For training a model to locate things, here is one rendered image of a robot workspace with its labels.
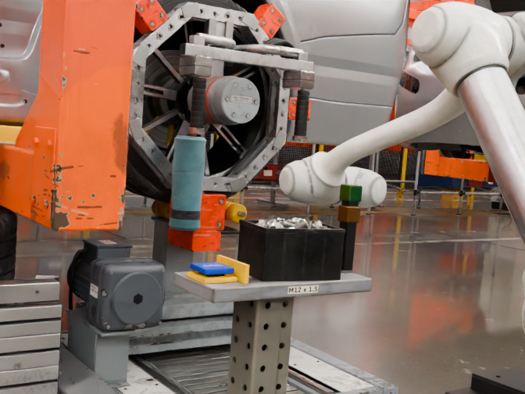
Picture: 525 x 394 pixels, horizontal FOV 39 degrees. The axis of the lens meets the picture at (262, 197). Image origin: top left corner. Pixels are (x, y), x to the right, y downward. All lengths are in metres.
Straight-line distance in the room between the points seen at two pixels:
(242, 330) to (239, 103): 0.71
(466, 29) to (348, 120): 1.28
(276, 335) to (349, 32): 1.39
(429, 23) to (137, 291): 0.97
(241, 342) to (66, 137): 0.58
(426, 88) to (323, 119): 2.17
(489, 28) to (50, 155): 0.94
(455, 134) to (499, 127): 3.16
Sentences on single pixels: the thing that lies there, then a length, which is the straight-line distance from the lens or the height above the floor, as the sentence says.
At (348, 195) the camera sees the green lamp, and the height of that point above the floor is 0.64.
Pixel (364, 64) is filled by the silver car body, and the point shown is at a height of 1.04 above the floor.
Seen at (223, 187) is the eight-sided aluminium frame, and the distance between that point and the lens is 2.23.
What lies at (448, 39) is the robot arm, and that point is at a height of 0.97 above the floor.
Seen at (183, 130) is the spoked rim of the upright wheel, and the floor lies 0.75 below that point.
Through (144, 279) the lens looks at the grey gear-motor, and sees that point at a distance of 1.91.
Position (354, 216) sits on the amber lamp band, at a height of 0.59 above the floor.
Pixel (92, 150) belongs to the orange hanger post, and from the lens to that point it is 1.65.
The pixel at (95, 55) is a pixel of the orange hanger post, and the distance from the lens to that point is 1.65.
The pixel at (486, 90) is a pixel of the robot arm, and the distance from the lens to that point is 1.46.
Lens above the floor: 0.77
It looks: 5 degrees down
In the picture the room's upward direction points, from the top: 4 degrees clockwise
